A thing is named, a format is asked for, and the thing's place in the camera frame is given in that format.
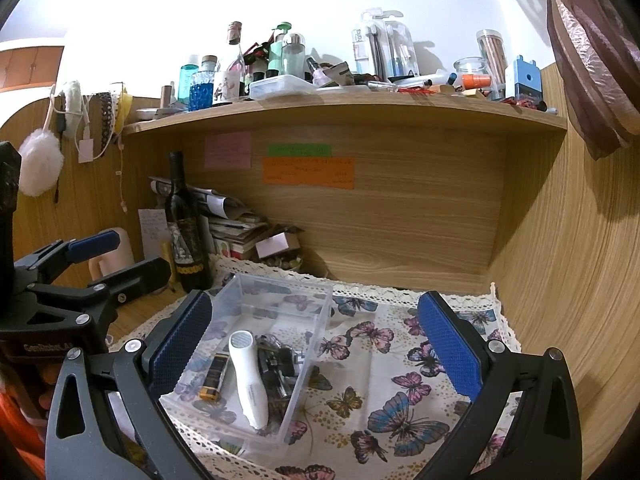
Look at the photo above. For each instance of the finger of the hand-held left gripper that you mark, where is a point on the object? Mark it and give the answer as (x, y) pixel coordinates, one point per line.
(92, 246)
(140, 275)

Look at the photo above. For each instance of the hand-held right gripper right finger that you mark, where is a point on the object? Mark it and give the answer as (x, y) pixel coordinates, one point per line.
(450, 345)

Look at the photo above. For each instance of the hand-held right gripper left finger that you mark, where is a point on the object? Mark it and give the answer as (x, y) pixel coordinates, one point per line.
(185, 340)

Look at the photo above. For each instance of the black and gold tube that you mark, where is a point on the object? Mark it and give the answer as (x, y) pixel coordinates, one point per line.
(215, 377)

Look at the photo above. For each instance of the white electric shaver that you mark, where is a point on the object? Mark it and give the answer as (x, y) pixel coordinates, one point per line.
(250, 380)

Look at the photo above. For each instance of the black metal clips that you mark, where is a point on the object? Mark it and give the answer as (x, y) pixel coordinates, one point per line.
(280, 365)

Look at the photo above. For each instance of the clear plastic storage box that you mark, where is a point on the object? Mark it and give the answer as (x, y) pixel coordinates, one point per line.
(280, 305)

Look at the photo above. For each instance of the beige cylinder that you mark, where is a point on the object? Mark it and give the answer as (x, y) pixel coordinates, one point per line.
(112, 260)

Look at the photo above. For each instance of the white handwritten paper note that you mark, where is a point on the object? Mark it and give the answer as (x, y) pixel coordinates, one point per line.
(152, 232)

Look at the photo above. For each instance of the butterfly print lace cloth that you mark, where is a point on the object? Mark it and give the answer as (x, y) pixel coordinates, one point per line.
(400, 370)

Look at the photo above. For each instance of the dark wine bottle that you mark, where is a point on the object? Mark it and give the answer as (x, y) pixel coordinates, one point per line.
(187, 240)

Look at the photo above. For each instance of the white fluffy puff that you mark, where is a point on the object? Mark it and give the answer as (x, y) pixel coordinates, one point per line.
(40, 162)

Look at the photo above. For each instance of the pile of papers and booklets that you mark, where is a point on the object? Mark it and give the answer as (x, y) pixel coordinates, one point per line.
(235, 230)

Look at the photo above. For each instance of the pile of small metal trinkets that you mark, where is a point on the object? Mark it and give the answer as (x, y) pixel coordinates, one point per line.
(282, 262)

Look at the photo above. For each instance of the hanging headbands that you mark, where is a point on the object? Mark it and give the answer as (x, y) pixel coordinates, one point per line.
(106, 120)

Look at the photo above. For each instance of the small pale paper box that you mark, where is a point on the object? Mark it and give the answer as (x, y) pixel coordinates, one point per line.
(275, 246)

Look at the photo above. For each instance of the pink sticky note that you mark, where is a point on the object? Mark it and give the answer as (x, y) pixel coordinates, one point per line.
(227, 150)

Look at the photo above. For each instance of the blue liquid bottle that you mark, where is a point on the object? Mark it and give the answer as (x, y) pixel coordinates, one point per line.
(201, 90)

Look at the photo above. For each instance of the orange sticky note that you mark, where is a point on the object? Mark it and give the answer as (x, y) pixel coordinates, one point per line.
(310, 172)

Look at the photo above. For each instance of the green sticky note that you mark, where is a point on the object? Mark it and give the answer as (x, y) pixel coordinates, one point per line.
(300, 150)

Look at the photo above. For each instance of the white printed mug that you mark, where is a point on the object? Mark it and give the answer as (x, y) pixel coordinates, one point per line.
(226, 87)

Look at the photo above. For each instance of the clear lidded plastic container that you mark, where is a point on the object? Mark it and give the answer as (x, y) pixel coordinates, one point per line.
(282, 87)

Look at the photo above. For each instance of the corked glass bottle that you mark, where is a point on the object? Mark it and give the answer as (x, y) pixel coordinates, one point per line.
(235, 45)

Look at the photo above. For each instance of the wooden shelf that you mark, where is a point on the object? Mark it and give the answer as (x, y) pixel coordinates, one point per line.
(350, 110)

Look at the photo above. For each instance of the green capped bottle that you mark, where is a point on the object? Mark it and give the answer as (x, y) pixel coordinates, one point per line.
(277, 50)

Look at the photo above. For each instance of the clear bottle silver cap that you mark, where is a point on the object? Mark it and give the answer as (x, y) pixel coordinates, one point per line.
(294, 57)

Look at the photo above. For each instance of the nail polish bottle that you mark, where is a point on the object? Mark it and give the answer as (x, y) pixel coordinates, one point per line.
(316, 71)

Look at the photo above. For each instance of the glass jar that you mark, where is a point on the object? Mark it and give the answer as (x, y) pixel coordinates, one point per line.
(472, 67)

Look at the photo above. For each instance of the tall clear stick canister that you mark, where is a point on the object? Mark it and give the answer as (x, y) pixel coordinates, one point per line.
(492, 60)

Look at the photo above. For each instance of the toothbrush blister packs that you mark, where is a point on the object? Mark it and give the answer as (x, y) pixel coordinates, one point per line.
(385, 45)

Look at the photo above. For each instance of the wooden wall cabinet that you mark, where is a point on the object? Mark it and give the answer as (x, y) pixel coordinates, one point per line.
(30, 67)

